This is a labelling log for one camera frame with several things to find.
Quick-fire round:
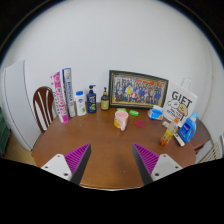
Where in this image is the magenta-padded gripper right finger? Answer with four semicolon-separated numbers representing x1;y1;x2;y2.
131;142;184;186

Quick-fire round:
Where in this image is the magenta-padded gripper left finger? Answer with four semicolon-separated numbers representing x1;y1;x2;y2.
40;142;92;186

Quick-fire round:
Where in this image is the orange-capped clear drink bottle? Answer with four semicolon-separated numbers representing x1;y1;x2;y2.
159;117;180;147

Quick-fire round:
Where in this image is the white remote control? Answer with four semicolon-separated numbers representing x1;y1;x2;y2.
173;132;186;147

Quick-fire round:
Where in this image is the pink patterned mug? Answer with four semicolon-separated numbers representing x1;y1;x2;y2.
113;110;130;132

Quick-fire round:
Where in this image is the blue detergent bottle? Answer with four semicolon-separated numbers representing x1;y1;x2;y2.
178;111;199;144

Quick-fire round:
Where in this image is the white shampoo bottle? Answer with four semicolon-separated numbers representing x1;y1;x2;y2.
74;90;88;117

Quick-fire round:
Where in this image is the dark blue pump bottle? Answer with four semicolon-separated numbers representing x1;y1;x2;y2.
86;84;98;114

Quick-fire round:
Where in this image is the amber pump bottle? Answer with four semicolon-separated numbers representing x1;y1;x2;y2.
100;86;111;112

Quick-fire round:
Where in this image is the brown wooden chair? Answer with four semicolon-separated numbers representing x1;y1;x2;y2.
32;85;58;133

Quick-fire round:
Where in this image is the white radiator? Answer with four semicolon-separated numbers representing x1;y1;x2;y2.
199;134;224;164

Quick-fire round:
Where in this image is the white printed tube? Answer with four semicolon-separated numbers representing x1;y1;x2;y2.
61;67;77;118

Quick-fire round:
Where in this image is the white printed paper bag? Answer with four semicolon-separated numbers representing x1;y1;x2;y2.
162;77;199;128

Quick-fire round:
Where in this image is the framed group picture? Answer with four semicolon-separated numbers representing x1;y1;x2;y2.
108;69;170;110

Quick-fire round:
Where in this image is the white door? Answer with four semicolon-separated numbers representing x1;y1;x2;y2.
2;59;42;152

